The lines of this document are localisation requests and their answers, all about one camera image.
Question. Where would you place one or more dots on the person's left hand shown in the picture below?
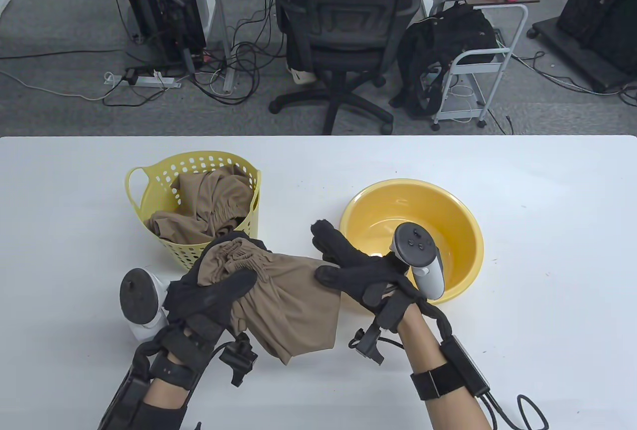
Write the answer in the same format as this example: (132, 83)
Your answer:
(199, 300)

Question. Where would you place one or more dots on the person's right hand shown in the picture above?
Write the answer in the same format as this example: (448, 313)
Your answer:
(368, 270)

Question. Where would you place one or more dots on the black handheld controller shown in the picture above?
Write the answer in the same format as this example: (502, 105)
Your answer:
(413, 243)
(139, 295)

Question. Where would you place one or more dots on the tan shorts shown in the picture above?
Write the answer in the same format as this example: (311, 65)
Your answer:
(209, 201)
(293, 310)

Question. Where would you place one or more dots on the black lattice forearm brace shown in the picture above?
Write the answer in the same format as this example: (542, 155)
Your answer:
(122, 400)

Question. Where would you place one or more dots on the person's left forearm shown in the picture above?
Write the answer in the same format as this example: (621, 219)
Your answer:
(166, 392)

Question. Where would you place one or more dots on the yellow round plastic basin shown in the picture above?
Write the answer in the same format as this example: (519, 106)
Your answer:
(463, 221)

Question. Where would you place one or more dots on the yellow perforated plastic basket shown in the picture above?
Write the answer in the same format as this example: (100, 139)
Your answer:
(149, 196)

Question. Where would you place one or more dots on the black box wrist device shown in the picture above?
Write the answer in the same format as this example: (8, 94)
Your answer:
(465, 365)

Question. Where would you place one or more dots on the white power strip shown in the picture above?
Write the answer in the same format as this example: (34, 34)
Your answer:
(154, 81)

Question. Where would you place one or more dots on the black power adapter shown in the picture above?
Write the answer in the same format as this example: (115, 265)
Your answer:
(131, 76)

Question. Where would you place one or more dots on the black mesh office chair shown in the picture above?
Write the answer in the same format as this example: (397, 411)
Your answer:
(348, 27)

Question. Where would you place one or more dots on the black backpack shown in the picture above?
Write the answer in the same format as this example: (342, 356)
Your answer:
(448, 37)

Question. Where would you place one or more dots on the grey metal desk leg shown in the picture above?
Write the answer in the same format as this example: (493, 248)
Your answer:
(220, 2)

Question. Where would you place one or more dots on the black computer tower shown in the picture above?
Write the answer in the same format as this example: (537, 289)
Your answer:
(164, 2)

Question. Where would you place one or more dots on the black cabinet on casters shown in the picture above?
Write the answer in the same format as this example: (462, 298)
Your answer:
(597, 12)

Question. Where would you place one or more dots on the white furniture foot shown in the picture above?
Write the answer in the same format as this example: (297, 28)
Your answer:
(4, 4)

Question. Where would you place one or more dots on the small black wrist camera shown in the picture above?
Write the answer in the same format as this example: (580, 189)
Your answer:
(368, 345)
(241, 355)

